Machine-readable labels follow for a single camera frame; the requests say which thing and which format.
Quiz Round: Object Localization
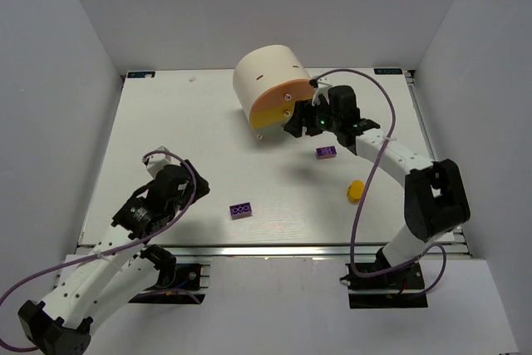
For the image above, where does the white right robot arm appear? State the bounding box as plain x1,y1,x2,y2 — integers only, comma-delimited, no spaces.
284,86,470,272

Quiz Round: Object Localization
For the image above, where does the orange drawer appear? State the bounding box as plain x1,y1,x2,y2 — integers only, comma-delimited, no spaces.
250,79,314,113

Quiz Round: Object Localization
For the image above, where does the aluminium table edge rail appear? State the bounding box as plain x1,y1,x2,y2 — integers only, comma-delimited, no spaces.
74,242,470,259

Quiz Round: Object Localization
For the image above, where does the yellow drawer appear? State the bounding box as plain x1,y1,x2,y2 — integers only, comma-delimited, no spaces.
249,102,294,130

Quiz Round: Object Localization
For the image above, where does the white round drawer cabinet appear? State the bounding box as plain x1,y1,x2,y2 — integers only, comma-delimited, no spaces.
233,45,311,139

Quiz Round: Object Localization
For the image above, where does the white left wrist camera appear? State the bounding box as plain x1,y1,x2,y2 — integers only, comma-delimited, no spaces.
142,146,172,179

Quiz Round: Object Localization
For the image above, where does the yellow rounded lego brick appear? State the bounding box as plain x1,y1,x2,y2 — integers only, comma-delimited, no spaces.
347,180,365,204

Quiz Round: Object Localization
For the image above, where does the blue label sticker right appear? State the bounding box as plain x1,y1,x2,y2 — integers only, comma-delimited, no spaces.
373,67,403,75

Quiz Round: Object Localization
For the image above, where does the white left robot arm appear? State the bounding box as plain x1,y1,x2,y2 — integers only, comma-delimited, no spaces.
18,160,210,354

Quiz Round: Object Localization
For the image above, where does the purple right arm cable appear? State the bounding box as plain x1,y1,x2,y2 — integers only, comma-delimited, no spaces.
311,68,449,300

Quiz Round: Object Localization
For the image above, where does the blue label sticker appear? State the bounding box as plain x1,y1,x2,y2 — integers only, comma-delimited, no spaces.
126,71,155,79
373,67,403,75

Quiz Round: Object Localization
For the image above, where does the purple lego brick studs up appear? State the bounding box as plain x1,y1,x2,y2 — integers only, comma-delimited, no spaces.
316,145,337,160

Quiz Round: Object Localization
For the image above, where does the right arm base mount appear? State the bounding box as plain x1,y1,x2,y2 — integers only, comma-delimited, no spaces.
339,263,428,309

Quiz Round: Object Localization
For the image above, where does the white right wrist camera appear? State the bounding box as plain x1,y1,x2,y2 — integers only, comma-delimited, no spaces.
309,76,333,106

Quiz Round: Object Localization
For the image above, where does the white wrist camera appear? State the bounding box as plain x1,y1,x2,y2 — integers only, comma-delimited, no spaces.
309,76,333,106
142,146,172,179

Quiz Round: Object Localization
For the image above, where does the purple lego brick underside up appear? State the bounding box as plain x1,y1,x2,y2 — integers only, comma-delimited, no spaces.
229,202,253,219

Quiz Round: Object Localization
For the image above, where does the blue label sticker left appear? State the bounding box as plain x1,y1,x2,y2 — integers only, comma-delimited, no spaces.
126,71,155,79

